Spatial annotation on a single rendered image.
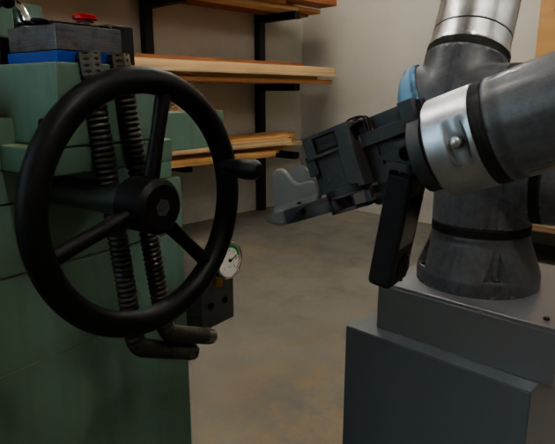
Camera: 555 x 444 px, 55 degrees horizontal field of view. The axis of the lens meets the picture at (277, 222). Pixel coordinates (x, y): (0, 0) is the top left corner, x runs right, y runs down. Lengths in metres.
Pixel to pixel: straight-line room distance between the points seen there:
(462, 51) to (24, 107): 0.48
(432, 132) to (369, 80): 3.84
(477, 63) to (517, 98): 0.17
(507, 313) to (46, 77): 0.65
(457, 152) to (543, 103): 0.07
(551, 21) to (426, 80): 3.13
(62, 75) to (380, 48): 3.74
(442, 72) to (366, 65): 3.73
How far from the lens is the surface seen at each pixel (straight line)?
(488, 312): 0.82
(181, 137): 0.87
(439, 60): 0.62
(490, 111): 0.45
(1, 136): 0.70
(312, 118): 4.65
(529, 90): 0.45
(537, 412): 0.86
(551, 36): 3.71
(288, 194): 0.57
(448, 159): 0.46
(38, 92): 0.66
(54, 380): 0.80
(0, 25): 0.84
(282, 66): 3.89
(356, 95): 4.37
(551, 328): 0.79
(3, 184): 0.71
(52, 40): 0.65
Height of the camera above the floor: 0.93
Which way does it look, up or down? 13 degrees down
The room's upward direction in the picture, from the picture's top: straight up
